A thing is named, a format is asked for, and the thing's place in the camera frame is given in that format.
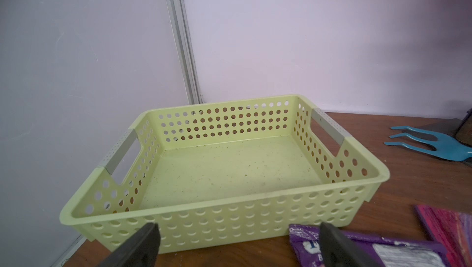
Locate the teal garden fork yellow handle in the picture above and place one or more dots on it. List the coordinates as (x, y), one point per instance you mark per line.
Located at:
(444, 147)

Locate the aluminium corner frame post left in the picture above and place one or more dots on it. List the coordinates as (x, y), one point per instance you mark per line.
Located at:
(182, 37)

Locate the artificial pink blossom tree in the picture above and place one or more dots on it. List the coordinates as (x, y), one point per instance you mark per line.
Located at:
(464, 130)

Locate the purple Fox's berries candy bag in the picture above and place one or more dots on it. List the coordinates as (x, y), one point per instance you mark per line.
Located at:
(450, 228)

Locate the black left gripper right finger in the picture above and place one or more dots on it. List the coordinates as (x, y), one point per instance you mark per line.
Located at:
(340, 251)

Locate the purple berries candy bag face-down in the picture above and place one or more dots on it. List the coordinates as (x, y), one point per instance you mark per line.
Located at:
(387, 252)

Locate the light green plastic basket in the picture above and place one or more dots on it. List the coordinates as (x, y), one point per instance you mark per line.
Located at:
(223, 173)

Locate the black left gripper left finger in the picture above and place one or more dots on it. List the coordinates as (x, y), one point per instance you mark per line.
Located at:
(140, 250)

